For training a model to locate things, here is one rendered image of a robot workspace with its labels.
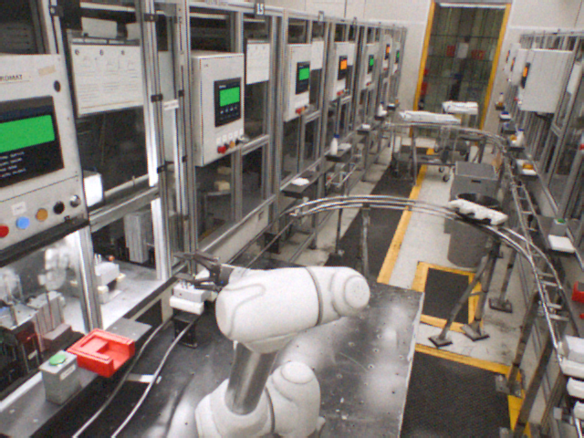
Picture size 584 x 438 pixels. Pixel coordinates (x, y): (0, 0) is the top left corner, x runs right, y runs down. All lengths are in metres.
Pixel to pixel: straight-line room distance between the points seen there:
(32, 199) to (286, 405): 0.93
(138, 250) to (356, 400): 1.12
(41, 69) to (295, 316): 0.92
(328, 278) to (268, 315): 0.15
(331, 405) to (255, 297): 0.95
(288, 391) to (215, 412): 0.22
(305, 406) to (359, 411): 0.34
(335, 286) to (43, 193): 0.87
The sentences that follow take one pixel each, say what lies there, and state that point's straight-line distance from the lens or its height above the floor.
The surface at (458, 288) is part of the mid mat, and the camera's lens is 4.04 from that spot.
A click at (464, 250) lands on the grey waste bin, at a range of 4.35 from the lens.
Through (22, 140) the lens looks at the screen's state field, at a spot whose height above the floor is 1.64.
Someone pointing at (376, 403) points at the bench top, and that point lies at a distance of 1.81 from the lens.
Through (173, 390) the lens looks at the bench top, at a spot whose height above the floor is 0.68.
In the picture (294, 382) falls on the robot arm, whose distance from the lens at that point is 1.45.
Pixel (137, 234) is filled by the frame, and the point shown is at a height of 1.06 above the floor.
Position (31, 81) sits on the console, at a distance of 1.38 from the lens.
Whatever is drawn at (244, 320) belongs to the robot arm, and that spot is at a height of 1.41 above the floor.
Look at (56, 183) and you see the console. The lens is 1.45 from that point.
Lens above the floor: 1.93
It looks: 24 degrees down
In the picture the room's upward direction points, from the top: 3 degrees clockwise
